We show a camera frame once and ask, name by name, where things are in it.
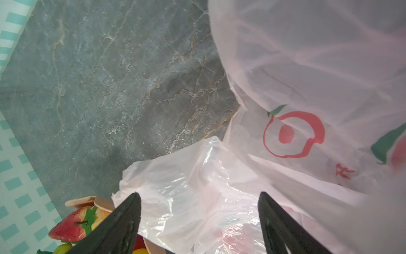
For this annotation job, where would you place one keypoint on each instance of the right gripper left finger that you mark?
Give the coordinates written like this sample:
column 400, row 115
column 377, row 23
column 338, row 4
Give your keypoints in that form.
column 117, row 233

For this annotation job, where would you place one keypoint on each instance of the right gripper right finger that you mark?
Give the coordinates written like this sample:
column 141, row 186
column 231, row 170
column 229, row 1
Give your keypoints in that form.
column 281, row 233

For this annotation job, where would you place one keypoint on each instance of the pink plastic bag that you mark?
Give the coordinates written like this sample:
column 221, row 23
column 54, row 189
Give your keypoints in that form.
column 321, row 128

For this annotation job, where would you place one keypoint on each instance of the red dragon fruit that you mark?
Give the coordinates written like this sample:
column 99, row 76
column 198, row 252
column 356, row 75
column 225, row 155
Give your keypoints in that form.
column 139, row 244

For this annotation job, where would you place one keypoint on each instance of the yellow lemon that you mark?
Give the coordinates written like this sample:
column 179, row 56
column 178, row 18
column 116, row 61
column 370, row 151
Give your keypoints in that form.
column 140, row 251

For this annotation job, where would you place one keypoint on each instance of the pink fruit plate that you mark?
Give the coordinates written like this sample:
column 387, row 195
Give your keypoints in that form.
column 108, row 205

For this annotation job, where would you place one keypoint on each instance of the red strawberry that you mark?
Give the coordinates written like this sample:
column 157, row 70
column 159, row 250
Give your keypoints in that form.
column 78, row 224

